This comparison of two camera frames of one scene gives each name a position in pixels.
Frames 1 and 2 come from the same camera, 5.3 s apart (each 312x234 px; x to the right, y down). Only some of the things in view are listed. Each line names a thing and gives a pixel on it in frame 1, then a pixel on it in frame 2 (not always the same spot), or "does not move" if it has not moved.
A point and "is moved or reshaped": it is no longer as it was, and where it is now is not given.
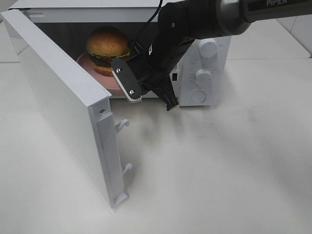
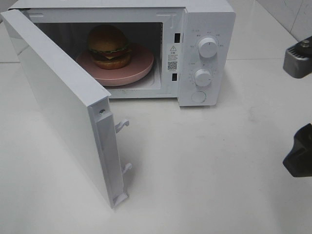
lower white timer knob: [203, 77] does not move
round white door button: [199, 96] does not move
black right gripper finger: [164, 89] to [299, 161]
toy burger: [104, 44] is moved or reshaped
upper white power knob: [208, 48] does not move
